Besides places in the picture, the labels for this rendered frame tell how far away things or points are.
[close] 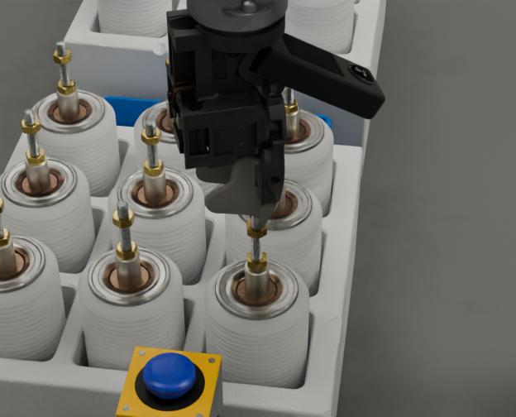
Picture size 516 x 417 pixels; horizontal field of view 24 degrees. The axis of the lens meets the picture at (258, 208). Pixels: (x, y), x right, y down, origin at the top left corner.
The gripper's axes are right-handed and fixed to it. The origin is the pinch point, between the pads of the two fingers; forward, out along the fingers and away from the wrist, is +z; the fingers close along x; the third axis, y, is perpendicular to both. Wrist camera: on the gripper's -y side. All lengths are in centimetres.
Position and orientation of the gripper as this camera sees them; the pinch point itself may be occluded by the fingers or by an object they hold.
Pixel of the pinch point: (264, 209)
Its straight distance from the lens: 102.8
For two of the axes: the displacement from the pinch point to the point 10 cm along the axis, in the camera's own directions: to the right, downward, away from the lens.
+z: 0.0, 7.5, 6.6
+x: 2.3, 6.4, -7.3
